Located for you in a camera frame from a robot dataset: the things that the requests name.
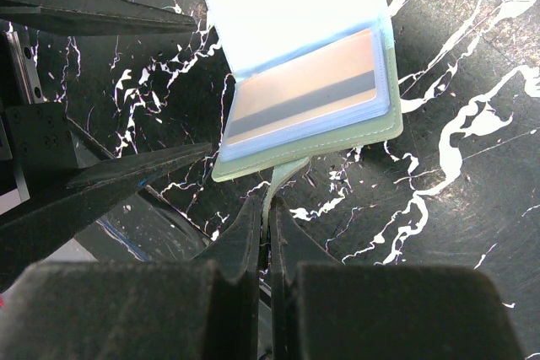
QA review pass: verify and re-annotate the mint green card holder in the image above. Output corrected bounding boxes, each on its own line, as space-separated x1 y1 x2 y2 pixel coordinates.
192 0 404 218

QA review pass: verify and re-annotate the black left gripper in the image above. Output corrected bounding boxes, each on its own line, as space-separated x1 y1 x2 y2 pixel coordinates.
1 31 212 288

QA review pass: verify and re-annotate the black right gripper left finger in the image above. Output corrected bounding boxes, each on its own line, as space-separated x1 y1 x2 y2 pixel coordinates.
1 197 262 359

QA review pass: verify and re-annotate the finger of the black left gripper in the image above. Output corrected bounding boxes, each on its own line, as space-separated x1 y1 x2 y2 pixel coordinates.
1 0 197 35

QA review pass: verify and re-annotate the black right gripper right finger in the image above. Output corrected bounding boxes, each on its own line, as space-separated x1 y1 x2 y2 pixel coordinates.
269 198 523 359

